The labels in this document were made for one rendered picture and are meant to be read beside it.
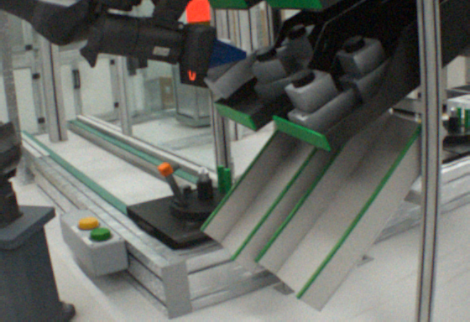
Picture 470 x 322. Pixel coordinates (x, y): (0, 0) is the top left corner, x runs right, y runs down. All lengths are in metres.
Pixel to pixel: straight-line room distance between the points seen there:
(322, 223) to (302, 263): 0.06
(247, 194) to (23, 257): 0.37
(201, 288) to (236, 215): 0.15
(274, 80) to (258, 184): 0.20
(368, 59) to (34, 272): 0.59
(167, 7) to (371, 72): 0.28
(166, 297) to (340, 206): 0.33
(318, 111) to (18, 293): 0.53
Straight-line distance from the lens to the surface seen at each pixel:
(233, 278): 1.08
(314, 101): 0.74
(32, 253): 0.99
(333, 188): 0.87
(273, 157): 0.99
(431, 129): 0.75
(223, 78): 0.87
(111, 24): 0.81
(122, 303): 1.12
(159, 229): 1.13
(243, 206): 0.99
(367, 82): 0.77
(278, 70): 0.85
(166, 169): 1.14
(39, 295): 1.01
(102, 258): 1.12
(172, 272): 1.01
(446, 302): 1.06
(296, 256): 0.86
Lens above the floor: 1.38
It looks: 15 degrees down
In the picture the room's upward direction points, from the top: 5 degrees counter-clockwise
